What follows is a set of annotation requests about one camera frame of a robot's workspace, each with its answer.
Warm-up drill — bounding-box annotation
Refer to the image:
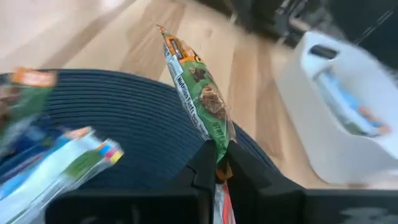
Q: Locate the green chocolate chunk granola bar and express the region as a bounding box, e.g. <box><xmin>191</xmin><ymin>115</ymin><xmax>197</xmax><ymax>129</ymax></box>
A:
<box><xmin>155</xmin><ymin>23</ymin><xmax>237</xmax><ymax>224</ymax></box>

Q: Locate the dark blue woven round placemat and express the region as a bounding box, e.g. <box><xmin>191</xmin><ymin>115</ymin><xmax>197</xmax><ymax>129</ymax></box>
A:
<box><xmin>0</xmin><ymin>68</ymin><xmax>277</xmax><ymax>190</ymax></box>

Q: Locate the dark blue green granola bar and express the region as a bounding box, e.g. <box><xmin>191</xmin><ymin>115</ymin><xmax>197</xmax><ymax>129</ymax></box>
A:
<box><xmin>6</xmin><ymin>123</ymin><xmax>68</xmax><ymax>162</ymax></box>

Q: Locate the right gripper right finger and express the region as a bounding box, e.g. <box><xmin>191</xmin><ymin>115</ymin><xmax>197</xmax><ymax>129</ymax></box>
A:
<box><xmin>226</xmin><ymin>140</ymin><xmax>305</xmax><ymax>224</ymax></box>

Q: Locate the granola bar with colour marks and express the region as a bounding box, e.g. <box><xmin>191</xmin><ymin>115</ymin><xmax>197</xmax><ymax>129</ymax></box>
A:
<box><xmin>0</xmin><ymin>138</ymin><xmax>125</xmax><ymax>224</ymax></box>

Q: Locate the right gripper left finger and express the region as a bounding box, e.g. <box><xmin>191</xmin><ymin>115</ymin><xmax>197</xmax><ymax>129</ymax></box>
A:
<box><xmin>169</xmin><ymin>139</ymin><xmax>218</xmax><ymax>224</ymax></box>

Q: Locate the white plastic bin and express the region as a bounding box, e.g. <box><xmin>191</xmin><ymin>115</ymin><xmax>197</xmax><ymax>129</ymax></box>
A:
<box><xmin>273</xmin><ymin>30</ymin><xmax>398</xmax><ymax>189</ymax></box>

